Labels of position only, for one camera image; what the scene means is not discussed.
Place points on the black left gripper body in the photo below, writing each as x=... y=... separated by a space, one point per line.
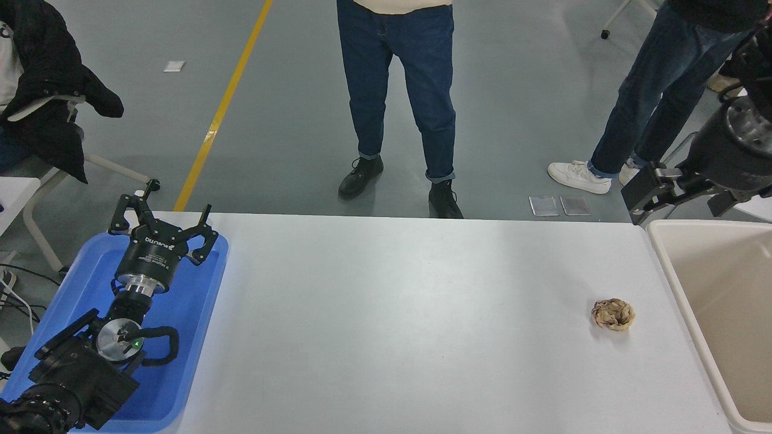
x=151 y=253

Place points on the tan paper ball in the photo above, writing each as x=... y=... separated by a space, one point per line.
x=613 y=314

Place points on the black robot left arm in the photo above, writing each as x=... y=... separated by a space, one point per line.
x=78 y=374

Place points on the blue plastic tray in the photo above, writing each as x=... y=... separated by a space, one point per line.
x=181 y=313

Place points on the white office chair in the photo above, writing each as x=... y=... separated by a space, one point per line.
x=39 y=211

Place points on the white side table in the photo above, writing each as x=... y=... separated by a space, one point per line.
x=15 y=199

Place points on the black round floor object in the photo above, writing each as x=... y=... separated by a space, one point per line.
x=12 y=358

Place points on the person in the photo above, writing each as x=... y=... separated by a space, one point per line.
x=42 y=66
x=724 y=83
x=657 y=90
x=392 y=72

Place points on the clear flat floor plate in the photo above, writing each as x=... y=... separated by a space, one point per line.
x=575 y=205
x=544 y=205

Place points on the white chair with casters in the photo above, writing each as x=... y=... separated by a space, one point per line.
x=618 y=15

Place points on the large pale bin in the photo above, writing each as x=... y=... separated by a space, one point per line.
x=711 y=283

